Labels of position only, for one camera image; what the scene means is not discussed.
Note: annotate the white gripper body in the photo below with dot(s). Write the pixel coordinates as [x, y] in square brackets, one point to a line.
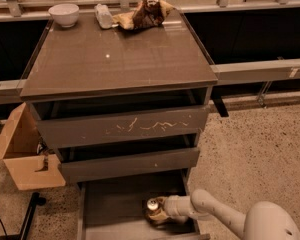
[172, 205]

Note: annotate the orange soda can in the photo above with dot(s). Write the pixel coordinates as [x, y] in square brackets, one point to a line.
[151, 204]

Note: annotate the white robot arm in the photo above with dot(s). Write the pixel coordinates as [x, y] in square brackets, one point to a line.
[263, 221]

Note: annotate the grey middle drawer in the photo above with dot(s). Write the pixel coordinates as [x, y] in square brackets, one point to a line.
[111, 160]

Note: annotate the grey drawer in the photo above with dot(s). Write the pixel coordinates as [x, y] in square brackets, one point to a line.
[111, 160]
[101, 120]
[114, 209]

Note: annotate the grey bottom drawer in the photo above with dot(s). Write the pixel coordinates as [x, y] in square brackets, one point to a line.
[114, 209]

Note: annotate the grey drawer cabinet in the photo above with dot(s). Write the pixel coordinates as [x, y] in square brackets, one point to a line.
[86, 61]

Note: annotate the grey top drawer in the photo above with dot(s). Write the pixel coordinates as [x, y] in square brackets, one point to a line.
[101, 120]

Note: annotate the black stand base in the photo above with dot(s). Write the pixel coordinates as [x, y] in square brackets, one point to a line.
[35, 201]

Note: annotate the open cardboard box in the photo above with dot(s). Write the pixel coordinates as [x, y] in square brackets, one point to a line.
[19, 139]

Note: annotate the brown chip bag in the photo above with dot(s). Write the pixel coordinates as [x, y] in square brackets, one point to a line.
[149, 13]

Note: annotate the white ceramic bowl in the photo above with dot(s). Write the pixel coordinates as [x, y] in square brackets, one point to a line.
[66, 15]

